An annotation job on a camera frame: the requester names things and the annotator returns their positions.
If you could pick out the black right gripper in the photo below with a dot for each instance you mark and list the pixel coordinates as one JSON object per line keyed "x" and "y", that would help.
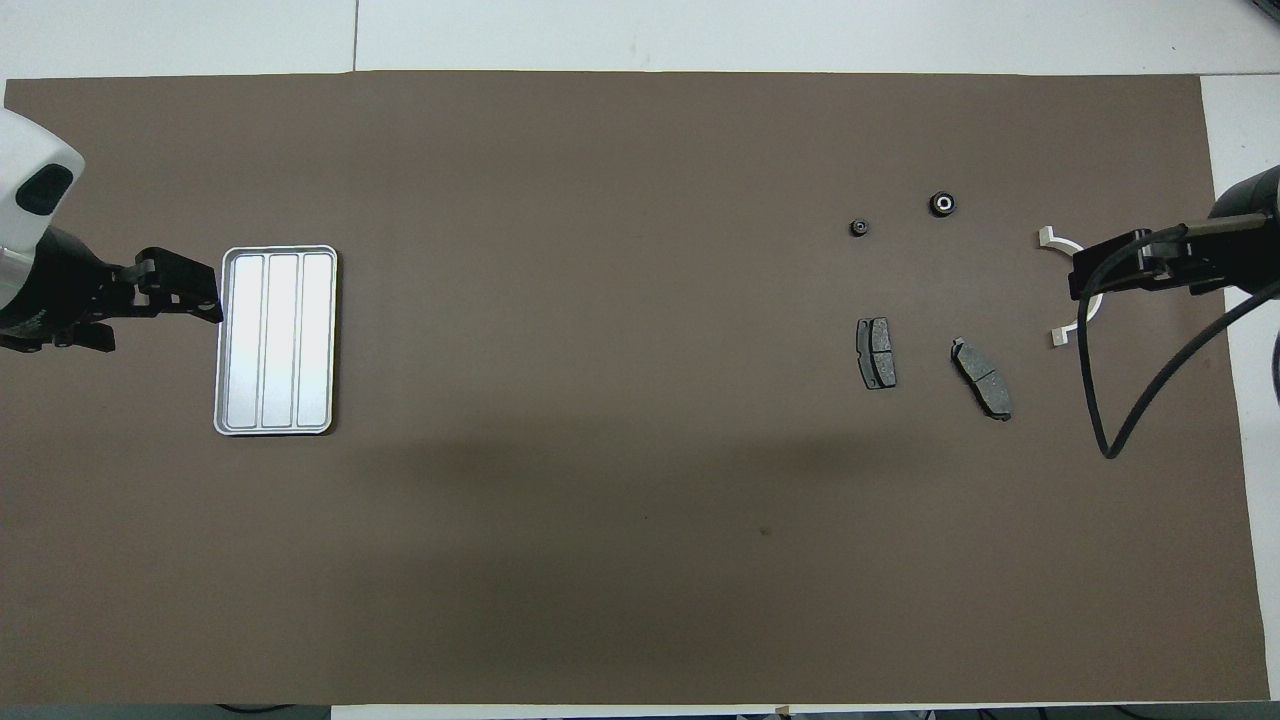
{"x": 1240, "y": 240}

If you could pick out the white curved plastic bracket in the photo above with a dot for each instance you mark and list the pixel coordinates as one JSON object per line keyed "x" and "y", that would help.
{"x": 1047, "y": 238}

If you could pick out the rectangular grey brake pad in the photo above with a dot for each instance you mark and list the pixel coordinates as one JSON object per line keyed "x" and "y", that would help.
{"x": 875, "y": 352}

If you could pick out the brown table mat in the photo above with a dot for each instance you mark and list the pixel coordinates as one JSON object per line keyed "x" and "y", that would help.
{"x": 600, "y": 300}

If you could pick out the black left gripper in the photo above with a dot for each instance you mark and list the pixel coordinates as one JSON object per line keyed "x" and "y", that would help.
{"x": 60, "y": 290}

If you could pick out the curved grey brake pad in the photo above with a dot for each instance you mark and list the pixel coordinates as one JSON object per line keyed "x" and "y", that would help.
{"x": 982, "y": 378}

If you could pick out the silver metal tray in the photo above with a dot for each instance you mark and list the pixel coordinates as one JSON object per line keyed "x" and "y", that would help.
{"x": 280, "y": 340}

